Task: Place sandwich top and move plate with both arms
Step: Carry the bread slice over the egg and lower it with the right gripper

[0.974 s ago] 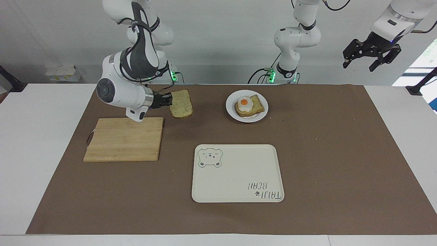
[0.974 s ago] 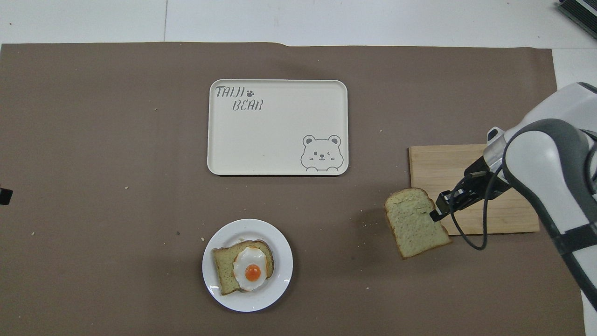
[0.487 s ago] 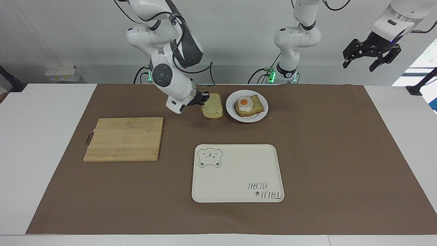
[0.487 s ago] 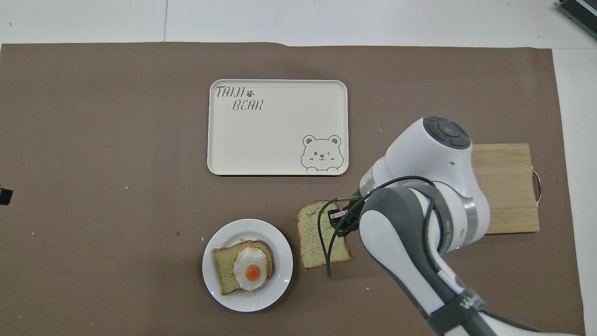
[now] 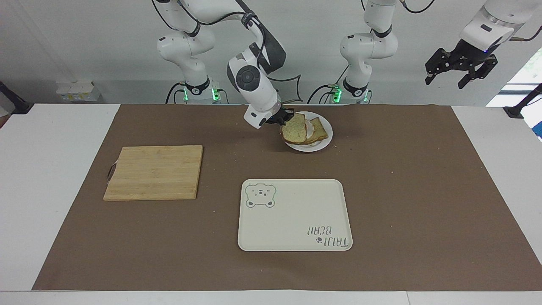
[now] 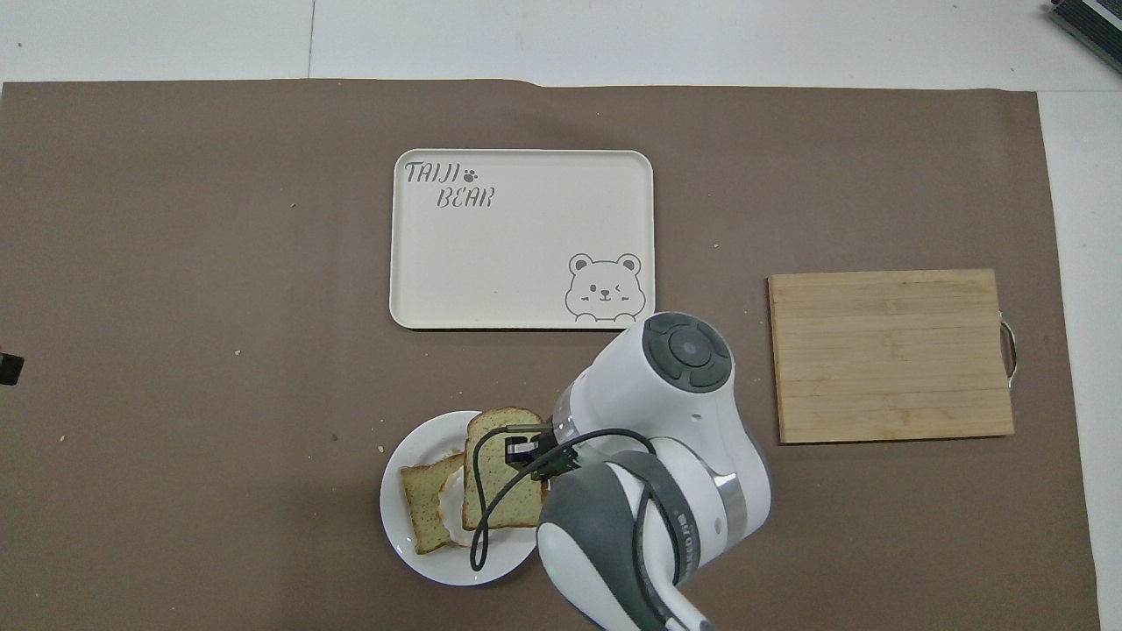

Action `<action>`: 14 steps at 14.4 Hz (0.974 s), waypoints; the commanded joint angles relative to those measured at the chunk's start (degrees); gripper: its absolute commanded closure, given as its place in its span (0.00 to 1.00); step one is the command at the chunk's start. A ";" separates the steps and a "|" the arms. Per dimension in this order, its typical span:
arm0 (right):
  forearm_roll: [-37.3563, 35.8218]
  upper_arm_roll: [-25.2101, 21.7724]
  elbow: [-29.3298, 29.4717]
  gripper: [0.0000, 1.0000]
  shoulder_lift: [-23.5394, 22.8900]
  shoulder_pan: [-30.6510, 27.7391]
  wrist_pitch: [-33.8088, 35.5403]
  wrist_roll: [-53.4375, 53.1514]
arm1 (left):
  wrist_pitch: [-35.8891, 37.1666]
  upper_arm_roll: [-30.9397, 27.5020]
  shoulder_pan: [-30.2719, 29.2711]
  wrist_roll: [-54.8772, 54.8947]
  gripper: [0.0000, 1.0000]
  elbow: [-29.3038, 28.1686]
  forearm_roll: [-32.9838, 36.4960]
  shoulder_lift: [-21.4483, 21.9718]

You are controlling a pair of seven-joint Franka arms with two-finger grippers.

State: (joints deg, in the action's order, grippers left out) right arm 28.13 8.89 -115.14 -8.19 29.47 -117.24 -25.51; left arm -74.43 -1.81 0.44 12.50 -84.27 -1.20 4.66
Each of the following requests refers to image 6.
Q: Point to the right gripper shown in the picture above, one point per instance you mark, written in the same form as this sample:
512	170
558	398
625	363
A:
526	443

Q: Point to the green speckled bread slice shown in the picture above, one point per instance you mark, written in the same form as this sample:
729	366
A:
501	504
423	508

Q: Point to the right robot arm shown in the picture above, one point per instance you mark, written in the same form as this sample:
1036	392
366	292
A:
666	412

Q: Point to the white sandwich filling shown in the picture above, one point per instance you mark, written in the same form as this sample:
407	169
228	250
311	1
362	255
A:
453	517

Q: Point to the white round plate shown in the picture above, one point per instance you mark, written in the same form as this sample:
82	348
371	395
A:
412	447

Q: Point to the cream tray with bear print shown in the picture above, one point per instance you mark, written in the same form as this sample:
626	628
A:
508	254

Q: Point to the wooden cutting board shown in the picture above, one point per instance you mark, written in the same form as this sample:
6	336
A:
890	355

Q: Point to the black stand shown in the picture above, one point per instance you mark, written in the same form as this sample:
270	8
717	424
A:
10	369

